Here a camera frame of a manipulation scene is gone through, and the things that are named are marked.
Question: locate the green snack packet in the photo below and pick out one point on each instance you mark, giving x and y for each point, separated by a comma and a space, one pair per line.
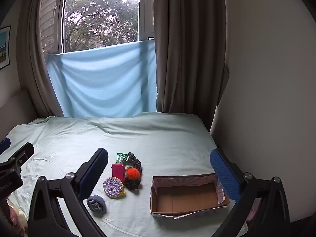
121, 157

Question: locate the bed with pale green sheet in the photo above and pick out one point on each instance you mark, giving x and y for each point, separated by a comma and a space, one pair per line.
160, 140

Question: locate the round glitter compact mirror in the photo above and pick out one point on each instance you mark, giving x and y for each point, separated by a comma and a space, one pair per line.
112, 187

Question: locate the black patterned scrunchie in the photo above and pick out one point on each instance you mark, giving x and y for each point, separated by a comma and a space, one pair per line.
133, 159

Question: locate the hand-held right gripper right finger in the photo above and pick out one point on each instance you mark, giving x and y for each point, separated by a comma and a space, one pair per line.
224, 175

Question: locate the dark fluffy scrunchie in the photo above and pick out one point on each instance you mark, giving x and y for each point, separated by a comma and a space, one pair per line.
133, 184

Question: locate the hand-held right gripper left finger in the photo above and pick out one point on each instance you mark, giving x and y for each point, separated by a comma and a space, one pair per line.
95, 172

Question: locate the pink zip pouch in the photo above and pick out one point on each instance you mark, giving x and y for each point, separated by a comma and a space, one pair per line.
117, 173

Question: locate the person's left hand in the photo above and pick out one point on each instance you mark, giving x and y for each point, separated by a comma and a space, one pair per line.
15, 221

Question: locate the grey socks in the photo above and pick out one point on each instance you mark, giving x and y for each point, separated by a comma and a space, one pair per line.
96, 203

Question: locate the window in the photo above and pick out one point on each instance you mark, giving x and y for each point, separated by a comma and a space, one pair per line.
98, 17

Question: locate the brown curtain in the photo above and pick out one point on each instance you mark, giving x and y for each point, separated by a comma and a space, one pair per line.
32, 54
187, 54

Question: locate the cardboard box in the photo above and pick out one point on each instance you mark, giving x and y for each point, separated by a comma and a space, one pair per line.
187, 198

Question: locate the wall poster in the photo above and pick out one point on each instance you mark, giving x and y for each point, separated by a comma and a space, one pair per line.
4, 47

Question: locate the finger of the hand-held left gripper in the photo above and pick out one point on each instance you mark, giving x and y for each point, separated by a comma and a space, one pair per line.
4, 146
22, 151

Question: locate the light blue hanging cloth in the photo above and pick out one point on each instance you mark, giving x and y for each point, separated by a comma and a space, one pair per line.
103, 79

